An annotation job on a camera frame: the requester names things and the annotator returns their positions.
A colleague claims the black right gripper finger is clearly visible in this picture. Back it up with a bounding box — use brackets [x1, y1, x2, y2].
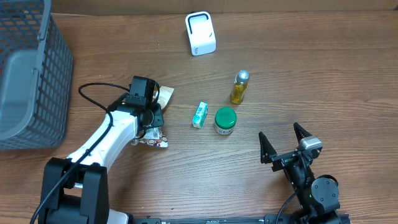
[294, 122, 312, 142]
[259, 132, 277, 164]

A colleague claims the brown patterned snack bag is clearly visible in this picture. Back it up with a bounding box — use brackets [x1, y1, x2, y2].
[130, 86, 174, 148]

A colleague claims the green Kleenex tissue pack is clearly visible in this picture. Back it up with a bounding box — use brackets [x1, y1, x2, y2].
[192, 101, 208, 129]

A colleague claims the green lid jar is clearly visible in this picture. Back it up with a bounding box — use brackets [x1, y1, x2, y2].
[214, 107, 237, 135]

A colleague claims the clear plastic bottle grey cap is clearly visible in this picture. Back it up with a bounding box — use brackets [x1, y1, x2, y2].
[230, 70, 249, 105]

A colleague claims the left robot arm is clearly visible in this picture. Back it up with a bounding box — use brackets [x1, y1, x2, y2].
[30, 76, 164, 223]

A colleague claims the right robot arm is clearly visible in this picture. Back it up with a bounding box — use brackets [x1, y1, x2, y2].
[259, 123, 351, 224]

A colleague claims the white barcode scanner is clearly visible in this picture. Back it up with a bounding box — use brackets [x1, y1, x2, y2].
[185, 11, 216, 56]

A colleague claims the dark grey plastic basket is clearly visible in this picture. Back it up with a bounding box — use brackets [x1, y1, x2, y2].
[1, 0, 74, 150]

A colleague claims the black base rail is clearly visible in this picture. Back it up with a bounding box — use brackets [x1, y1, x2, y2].
[127, 213, 352, 224]

